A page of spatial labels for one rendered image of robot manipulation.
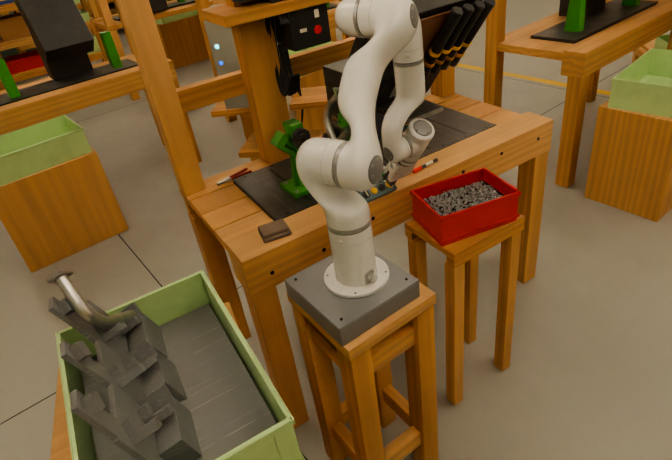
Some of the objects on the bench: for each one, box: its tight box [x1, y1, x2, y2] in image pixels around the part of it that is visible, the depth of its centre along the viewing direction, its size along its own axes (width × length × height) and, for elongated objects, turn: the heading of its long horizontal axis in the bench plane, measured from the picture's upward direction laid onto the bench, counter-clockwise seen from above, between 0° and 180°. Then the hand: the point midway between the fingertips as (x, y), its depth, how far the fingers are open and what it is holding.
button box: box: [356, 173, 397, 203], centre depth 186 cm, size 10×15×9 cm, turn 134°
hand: (391, 180), depth 182 cm, fingers closed
